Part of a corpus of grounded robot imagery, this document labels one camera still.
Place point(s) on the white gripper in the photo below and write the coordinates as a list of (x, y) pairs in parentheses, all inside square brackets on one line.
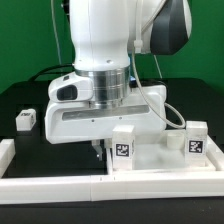
[(67, 122)]

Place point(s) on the white square tabletop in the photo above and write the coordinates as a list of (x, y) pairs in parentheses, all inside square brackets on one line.
[(166, 154)]

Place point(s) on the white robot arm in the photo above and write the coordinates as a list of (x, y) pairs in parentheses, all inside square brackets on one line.
[(90, 102)]

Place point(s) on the white U-shaped obstacle fence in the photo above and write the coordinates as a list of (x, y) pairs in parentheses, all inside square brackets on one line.
[(104, 187)]

